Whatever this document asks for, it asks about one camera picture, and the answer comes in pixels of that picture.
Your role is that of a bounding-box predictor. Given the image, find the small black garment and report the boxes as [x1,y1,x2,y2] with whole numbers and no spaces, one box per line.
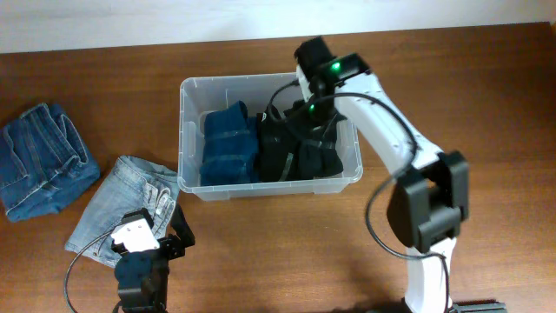
[297,114,345,180]

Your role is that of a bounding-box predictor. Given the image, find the large black garment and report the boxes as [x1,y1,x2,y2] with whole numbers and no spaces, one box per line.
[255,109,302,183]

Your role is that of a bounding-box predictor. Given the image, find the light blue jeans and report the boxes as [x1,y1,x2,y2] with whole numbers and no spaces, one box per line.
[64,156,180,268]

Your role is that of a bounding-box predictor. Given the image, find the teal blue garment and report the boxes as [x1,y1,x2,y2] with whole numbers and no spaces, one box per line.
[200,101,259,186]

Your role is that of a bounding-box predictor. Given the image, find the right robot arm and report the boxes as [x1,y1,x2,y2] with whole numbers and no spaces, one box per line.
[294,37,469,312]

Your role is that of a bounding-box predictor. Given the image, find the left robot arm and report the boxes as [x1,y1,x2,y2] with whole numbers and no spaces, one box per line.
[110,205,195,313]

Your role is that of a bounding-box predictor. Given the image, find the clear plastic storage container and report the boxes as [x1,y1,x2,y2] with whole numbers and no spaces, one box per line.
[177,72,363,202]

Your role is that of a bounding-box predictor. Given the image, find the dark blue folded jeans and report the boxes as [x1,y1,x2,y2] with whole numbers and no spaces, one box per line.
[1,103,100,223]

